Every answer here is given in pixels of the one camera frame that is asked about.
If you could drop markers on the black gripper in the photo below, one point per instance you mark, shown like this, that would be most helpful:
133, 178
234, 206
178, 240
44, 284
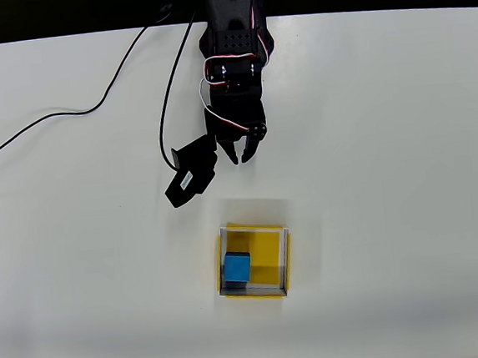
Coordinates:
232, 134

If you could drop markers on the blue cube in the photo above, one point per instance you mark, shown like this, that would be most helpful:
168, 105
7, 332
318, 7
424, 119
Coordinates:
237, 268

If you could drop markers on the yellow paper box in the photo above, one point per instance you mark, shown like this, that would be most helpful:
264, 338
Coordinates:
267, 260

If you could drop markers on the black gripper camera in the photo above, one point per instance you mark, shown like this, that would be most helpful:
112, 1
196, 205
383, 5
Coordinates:
191, 179

